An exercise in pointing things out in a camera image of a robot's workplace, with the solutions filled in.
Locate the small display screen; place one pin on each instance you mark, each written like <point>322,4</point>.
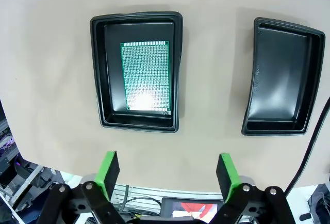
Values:
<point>196,207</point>

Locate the green perforated circuit board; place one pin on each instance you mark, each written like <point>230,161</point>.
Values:
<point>144,74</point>

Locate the black plastic ESD tray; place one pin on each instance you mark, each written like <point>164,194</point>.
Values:
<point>112,66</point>
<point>281,79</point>

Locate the aluminium frame rail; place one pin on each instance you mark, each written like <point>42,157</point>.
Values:
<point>154,191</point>

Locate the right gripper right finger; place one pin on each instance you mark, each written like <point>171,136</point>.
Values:
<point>228,177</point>

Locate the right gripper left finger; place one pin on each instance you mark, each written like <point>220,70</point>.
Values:
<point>105,177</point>

